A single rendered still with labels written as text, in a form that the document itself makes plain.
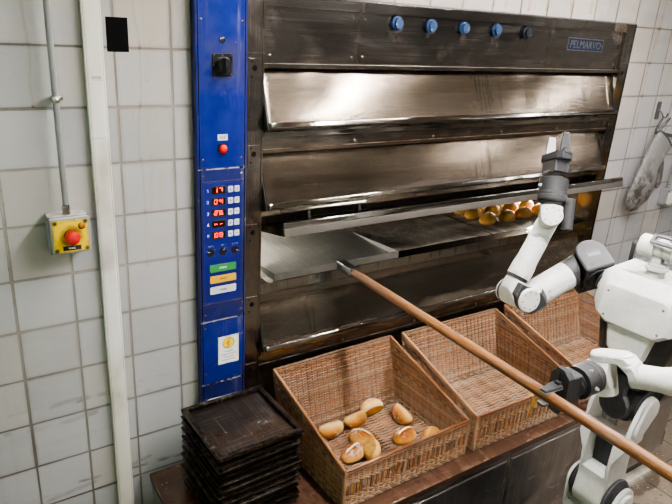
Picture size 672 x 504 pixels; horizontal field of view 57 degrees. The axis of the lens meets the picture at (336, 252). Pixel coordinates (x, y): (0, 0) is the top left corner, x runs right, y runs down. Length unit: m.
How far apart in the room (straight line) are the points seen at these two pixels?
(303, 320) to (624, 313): 1.07
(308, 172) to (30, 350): 1.00
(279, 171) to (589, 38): 1.57
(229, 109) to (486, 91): 1.10
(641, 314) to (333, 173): 1.06
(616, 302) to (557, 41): 1.26
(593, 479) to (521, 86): 1.51
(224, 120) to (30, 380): 0.94
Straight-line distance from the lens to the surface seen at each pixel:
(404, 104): 2.27
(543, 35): 2.78
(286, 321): 2.25
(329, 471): 2.12
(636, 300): 1.98
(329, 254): 2.41
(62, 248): 1.79
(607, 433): 1.60
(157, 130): 1.85
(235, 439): 1.95
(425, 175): 2.40
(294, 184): 2.07
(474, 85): 2.53
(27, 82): 1.76
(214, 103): 1.87
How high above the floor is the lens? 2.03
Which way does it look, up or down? 20 degrees down
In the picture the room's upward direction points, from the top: 4 degrees clockwise
